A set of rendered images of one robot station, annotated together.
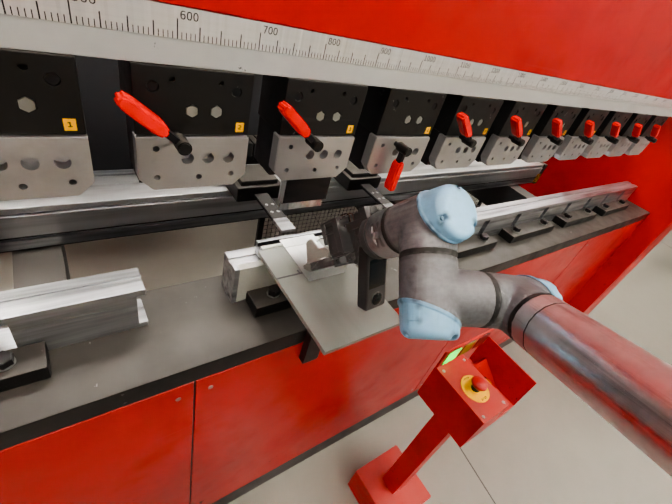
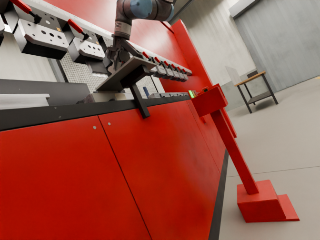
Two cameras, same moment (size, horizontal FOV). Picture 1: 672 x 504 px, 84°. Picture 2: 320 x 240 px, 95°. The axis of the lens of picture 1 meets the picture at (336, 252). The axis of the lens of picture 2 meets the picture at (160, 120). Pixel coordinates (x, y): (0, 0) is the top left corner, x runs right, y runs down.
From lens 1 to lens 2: 0.80 m
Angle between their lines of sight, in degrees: 42
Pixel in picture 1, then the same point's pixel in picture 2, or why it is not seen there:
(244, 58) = (49, 11)
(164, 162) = (34, 30)
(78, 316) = (13, 103)
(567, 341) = not seen: outside the picture
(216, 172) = (57, 41)
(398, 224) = (117, 11)
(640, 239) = not seen: hidden behind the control
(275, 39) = (57, 9)
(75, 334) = not seen: hidden behind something
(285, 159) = (81, 45)
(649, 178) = (199, 89)
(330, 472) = (234, 228)
